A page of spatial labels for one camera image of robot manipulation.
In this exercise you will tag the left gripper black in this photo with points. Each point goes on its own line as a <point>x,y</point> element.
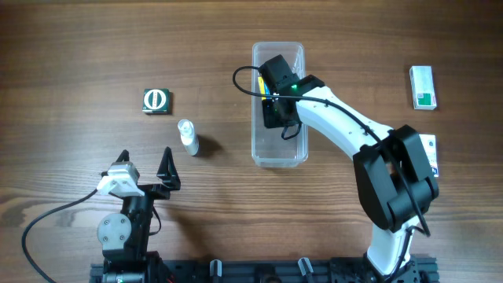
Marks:
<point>149,189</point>

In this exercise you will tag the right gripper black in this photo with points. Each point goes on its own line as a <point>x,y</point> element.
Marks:
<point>269,119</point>

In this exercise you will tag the blue VapoDrops box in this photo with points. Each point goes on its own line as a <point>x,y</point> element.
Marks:
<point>263,88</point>

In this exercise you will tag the dark green ointment box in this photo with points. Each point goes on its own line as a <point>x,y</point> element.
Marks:
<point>156,101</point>

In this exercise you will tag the white green caplets box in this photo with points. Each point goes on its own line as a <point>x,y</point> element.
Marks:
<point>423,90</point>

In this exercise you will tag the white plaster box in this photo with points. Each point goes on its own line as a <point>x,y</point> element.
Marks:
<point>430,147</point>

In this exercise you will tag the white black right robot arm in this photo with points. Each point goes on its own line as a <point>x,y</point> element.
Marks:
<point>395,182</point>

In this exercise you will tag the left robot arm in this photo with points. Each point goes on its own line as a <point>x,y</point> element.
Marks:
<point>124,236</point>

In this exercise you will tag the small white spray bottle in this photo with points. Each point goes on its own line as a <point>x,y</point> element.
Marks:
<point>188,136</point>

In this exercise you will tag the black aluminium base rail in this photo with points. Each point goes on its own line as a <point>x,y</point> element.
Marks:
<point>418,269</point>

